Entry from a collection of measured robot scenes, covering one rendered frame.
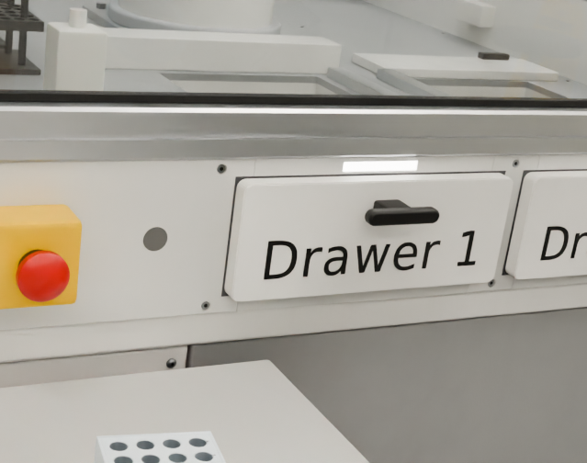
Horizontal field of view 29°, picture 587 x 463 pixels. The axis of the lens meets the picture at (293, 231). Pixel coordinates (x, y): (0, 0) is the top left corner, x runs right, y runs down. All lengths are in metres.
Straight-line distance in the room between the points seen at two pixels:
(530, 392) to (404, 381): 0.18
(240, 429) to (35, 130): 0.29
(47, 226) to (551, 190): 0.52
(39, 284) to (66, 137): 0.13
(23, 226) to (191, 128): 0.17
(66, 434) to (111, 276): 0.15
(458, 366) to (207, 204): 0.37
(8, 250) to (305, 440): 0.28
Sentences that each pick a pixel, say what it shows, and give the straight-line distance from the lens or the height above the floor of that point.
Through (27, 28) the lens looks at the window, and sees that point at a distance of 0.92.
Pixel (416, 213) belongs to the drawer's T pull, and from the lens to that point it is 1.04.
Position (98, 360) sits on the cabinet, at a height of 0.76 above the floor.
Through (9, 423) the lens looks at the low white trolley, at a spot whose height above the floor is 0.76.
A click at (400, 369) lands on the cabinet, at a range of 1.19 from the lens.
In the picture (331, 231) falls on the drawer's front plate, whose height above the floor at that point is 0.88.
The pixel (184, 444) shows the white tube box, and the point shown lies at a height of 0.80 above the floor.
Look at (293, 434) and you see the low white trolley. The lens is 0.94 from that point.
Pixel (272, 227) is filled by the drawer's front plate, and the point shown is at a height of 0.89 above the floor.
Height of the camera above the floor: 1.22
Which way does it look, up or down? 19 degrees down
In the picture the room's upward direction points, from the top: 8 degrees clockwise
